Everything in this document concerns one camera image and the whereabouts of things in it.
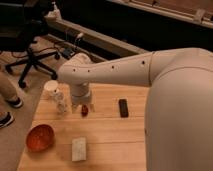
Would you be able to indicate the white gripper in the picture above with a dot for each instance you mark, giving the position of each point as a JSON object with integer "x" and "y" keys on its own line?
{"x": 81, "y": 94}

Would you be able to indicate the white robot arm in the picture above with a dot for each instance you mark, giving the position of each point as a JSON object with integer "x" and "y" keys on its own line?
{"x": 179, "y": 106}

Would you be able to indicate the clear plastic bottle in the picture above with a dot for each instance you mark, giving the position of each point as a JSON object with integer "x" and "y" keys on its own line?
{"x": 60, "y": 101}

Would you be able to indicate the white spray bottle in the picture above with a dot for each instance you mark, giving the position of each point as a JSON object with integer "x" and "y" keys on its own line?
{"x": 55, "y": 13}

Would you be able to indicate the small red object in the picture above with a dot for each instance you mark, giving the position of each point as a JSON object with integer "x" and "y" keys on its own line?
{"x": 84, "y": 110}

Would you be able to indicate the white paper cup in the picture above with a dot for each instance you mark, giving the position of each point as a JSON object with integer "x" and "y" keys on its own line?
{"x": 51, "y": 87}

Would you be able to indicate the white sponge block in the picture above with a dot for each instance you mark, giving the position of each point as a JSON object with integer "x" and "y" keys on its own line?
{"x": 79, "y": 149}

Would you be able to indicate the black remote control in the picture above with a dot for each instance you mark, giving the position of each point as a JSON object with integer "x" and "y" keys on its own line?
{"x": 123, "y": 108}

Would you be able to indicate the orange red bowl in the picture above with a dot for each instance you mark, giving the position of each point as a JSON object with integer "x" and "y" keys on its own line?
{"x": 40, "y": 138}

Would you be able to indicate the blue electronic box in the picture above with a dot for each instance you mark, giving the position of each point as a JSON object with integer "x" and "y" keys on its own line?
{"x": 67, "y": 53}

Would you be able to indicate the black sneaker upper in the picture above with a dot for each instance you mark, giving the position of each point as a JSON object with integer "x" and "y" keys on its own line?
{"x": 16, "y": 104}

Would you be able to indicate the black sneaker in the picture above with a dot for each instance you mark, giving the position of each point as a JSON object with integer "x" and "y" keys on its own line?
{"x": 7, "y": 120}
{"x": 16, "y": 104}

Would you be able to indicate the person's leg beige trousers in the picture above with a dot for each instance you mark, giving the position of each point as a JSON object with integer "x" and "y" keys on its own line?
{"x": 7, "y": 90}

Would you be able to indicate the black sneaker lower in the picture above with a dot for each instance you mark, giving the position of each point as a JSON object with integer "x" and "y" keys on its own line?
{"x": 7, "y": 120}

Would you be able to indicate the black office chair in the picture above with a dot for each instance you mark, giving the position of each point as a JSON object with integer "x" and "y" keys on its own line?
{"x": 21, "y": 21}

